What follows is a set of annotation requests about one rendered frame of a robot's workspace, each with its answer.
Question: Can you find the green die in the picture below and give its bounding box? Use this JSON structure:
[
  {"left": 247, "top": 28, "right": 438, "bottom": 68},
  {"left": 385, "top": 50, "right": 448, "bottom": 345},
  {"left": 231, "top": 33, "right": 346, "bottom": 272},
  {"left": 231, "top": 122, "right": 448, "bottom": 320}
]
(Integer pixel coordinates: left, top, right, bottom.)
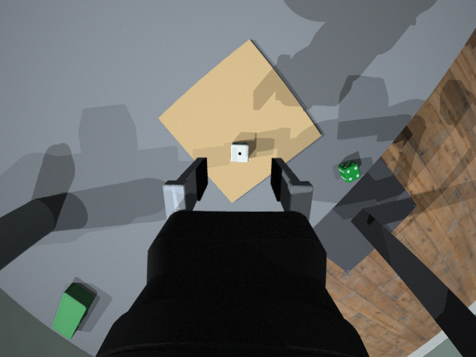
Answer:
[{"left": 338, "top": 160, "right": 361, "bottom": 183}]

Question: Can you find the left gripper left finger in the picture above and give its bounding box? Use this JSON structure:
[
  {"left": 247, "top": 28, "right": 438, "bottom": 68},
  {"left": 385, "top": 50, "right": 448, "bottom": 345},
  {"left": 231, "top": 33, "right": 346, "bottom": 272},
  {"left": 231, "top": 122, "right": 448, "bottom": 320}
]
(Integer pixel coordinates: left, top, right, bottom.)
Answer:
[{"left": 163, "top": 157, "right": 208, "bottom": 219}]

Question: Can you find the tan flat mat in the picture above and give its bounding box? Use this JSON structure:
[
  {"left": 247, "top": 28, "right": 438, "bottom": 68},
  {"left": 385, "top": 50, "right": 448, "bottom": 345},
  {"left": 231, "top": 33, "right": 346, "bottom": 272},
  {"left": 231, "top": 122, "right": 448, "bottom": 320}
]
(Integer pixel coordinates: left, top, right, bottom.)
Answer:
[{"left": 159, "top": 40, "right": 321, "bottom": 203}]

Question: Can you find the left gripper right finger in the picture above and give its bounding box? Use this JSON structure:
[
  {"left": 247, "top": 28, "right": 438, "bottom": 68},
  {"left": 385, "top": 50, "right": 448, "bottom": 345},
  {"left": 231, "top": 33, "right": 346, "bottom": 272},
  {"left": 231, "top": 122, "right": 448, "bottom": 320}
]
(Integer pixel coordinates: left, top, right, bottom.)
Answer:
[{"left": 271, "top": 158, "right": 314, "bottom": 221}]

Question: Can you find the grey bottle with blue cap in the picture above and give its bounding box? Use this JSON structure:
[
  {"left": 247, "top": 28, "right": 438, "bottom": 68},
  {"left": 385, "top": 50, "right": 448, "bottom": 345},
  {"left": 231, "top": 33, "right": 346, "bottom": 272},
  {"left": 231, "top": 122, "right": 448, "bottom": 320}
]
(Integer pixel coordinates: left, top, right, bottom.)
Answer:
[{"left": 0, "top": 200, "right": 55, "bottom": 270}]

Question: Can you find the white die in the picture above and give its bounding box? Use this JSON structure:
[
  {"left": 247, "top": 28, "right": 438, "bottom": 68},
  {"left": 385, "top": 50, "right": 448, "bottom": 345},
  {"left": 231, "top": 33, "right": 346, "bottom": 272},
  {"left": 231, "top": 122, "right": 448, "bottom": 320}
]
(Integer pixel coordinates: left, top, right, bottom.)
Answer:
[{"left": 231, "top": 142, "right": 249, "bottom": 162}]

